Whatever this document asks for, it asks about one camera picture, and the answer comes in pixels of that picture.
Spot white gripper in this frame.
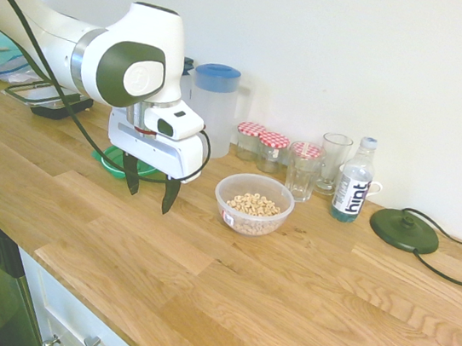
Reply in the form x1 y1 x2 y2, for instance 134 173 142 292
95 107 211 220

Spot green round container lid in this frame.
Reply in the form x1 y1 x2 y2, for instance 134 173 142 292
87 142 172 188

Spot clear plastic food bowl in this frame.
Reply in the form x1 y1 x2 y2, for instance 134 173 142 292
209 169 299 243

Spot red-checkered-lid glass jar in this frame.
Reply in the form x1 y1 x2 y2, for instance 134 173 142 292
287 140 329 174
253 129 292 176
232 120 267 164

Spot rectangular clip-lid food container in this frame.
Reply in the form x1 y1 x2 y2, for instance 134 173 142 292
0 74 95 115

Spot blue-rimmed plastic lid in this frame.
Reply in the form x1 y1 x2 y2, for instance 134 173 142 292
0 53 39 87

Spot blue-lidded plastic pitcher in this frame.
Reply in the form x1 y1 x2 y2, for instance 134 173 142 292
182 61 255 163

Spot cereal rings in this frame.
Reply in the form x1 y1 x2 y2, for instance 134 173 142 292
221 188 285 239

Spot black flat tray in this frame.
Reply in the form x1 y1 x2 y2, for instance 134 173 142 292
28 89 95 124

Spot faceted glass tumbler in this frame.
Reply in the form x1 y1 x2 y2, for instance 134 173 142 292
281 140 329 206

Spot tall footed drinking glass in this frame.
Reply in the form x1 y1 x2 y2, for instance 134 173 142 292
314 131 355 199

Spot hint water bottle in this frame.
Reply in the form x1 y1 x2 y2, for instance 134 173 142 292
328 131 379 226

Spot white mug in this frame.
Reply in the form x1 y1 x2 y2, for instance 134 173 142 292
335 162 386 199

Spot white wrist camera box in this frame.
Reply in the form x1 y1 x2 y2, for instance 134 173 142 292
140 100 207 144

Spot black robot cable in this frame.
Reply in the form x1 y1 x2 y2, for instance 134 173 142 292
0 0 233 190

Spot white drawer with metal handle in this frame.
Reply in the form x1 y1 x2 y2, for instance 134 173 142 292
6 246 167 346

